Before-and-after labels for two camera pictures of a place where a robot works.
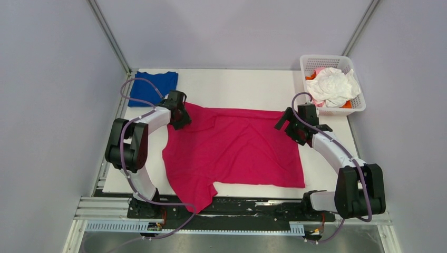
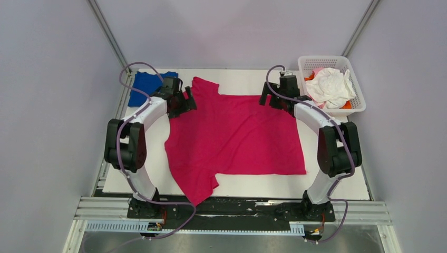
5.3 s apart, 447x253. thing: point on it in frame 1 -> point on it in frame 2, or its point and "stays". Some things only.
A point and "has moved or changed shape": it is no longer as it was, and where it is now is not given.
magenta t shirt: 229,147 has moved or changed shape
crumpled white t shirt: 333,87 stays
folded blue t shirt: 165,83 stays
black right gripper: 289,115 -> 273,102
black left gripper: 186,120 -> 192,105
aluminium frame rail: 106,29 stays
